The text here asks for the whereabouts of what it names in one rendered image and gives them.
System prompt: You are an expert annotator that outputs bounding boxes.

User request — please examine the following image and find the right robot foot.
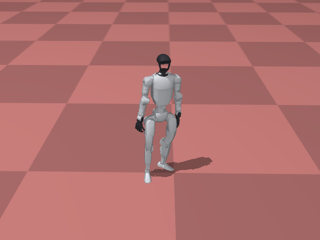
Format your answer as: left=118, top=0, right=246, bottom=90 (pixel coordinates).
left=144, top=170, right=152, bottom=184

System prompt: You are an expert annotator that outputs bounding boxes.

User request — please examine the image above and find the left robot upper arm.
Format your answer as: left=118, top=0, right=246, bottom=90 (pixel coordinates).
left=173, top=74, right=183, bottom=101

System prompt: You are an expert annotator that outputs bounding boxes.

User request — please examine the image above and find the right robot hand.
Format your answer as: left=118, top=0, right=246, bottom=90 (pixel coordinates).
left=135, top=117, right=145, bottom=132

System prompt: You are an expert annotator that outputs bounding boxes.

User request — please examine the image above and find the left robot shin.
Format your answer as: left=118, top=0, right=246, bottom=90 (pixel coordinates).
left=160, top=137, right=171, bottom=165

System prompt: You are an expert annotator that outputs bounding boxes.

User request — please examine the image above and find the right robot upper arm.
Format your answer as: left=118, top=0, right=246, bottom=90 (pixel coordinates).
left=141, top=76, right=154, bottom=105

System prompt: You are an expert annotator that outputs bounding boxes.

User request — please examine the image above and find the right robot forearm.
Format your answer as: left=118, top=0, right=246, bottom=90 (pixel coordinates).
left=137, top=97, right=147, bottom=121

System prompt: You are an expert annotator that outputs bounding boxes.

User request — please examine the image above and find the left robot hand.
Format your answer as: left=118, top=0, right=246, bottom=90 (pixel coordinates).
left=175, top=112, right=181, bottom=128

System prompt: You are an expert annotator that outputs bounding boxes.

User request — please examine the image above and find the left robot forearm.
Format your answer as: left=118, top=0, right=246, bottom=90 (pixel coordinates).
left=174, top=99, right=182, bottom=116

